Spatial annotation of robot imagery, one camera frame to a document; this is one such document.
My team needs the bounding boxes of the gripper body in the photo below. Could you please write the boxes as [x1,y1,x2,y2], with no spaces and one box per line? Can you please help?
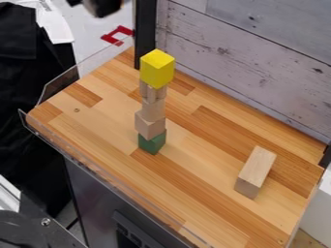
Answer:
[81,0,131,18]

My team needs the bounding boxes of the yellow block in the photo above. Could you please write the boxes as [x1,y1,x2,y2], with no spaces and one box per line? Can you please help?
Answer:
[137,48,178,90]

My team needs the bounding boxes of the small wooden block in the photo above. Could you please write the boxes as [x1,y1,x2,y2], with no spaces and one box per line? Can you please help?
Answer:
[137,79,168,105]
[140,97,167,122]

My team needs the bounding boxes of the black fabric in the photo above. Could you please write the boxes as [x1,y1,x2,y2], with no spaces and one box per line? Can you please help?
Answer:
[0,2,80,218]

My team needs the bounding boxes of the wooden cube block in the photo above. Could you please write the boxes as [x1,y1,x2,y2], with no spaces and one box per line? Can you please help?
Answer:
[133,110,168,141]

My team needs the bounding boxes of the green block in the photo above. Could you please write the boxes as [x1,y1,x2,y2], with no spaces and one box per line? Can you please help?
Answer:
[136,131,167,156]

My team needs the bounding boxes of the white board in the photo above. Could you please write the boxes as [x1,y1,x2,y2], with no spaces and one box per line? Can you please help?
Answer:
[155,0,331,144]

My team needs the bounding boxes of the long wooden block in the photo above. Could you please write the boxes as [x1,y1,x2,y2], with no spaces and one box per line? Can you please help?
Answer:
[232,145,279,201]

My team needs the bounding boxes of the black post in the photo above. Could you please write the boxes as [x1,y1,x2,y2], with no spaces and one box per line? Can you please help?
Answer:
[133,0,160,70]

